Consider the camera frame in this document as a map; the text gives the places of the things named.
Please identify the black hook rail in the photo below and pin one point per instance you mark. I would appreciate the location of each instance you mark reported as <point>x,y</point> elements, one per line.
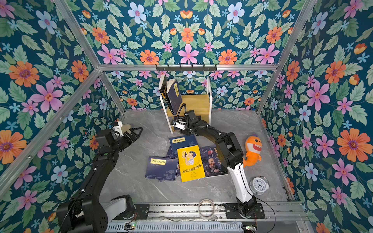
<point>182,68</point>

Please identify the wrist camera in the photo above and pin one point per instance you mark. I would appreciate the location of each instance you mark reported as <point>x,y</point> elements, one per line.
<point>117,128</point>
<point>178,125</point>

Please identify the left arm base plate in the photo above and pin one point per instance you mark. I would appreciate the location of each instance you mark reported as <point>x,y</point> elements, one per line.
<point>140,211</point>

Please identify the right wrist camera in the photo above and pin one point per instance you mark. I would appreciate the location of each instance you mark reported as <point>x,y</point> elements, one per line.
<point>178,125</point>

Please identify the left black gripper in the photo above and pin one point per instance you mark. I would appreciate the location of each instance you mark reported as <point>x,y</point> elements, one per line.
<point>133,137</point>

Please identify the orange shark plush toy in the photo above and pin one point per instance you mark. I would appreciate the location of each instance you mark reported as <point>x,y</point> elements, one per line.
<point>253,146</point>

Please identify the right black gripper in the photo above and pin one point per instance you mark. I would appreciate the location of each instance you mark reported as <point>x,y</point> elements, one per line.
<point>185,131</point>

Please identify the clear tape roll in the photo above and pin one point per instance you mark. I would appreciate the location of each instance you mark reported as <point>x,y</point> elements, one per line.
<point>206,209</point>

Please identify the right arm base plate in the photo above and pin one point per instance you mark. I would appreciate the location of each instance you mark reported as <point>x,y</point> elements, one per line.
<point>237,211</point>

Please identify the dark book leaning on shelf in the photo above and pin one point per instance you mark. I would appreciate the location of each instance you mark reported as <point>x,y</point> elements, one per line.
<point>163,91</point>

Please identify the navy book yellow label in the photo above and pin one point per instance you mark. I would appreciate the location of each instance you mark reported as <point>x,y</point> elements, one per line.
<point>174,95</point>

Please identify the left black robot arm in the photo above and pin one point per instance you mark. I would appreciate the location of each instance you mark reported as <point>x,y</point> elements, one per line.
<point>83,213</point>

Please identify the navy book underneath pile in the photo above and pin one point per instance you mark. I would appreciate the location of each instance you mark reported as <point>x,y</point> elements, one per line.
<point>161,168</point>

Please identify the yellow cartoon cover book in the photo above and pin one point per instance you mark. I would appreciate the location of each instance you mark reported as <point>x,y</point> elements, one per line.
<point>190,163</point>

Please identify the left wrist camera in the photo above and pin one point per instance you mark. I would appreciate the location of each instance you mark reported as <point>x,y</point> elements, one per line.
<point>117,128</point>

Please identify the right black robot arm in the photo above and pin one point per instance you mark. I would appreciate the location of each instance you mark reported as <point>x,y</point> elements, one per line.
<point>230,155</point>

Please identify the dark old man cover book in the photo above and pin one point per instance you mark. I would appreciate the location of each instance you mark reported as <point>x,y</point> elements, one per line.
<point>211,162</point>

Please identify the beige glasses case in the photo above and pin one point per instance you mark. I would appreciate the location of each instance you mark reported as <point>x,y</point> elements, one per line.
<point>126,128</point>

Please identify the white alarm clock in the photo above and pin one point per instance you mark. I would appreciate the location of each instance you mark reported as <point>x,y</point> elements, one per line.
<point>259,185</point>

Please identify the navy book at back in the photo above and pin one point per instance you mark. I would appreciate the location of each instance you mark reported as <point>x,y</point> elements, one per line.
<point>182,142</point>

